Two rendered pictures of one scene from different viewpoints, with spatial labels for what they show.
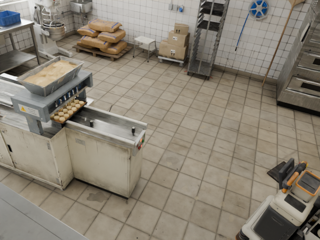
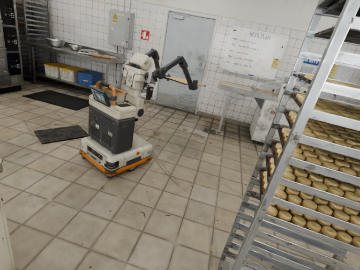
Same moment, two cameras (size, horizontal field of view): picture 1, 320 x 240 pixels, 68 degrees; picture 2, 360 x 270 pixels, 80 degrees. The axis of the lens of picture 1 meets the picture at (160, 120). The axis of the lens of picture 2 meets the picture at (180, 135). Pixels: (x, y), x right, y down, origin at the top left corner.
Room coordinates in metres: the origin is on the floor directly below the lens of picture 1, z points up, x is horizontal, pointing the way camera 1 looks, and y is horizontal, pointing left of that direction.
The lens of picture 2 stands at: (0.87, 1.11, 1.55)
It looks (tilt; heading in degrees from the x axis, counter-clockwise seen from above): 24 degrees down; 261
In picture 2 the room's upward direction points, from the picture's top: 11 degrees clockwise
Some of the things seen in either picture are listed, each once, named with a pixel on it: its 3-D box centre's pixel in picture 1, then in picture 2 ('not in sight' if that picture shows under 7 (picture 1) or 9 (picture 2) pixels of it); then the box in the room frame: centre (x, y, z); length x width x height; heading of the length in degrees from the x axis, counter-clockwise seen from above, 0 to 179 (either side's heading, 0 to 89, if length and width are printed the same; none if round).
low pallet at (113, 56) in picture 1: (103, 48); not in sight; (5.57, 1.58, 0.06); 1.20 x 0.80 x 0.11; 74
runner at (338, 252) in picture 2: not in sight; (289, 233); (-0.06, 0.22, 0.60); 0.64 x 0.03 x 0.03; 157
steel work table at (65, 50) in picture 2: not in sight; (78, 69); (2.64, -4.18, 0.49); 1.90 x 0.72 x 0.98; 162
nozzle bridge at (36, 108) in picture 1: (58, 98); not in sight; (1.90, 1.01, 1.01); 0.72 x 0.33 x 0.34; 165
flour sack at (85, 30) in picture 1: (93, 29); not in sight; (5.67, 1.82, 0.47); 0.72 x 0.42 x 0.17; 162
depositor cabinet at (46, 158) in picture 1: (32, 130); not in sight; (2.03, 1.47, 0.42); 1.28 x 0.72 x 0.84; 75
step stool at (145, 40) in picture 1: (145, 47); not in sight; (5.52, 0.54, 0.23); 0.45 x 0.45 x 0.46; 64
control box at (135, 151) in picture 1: (139, 143); not in sight; (1.67, 0.17, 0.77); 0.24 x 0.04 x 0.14; 165
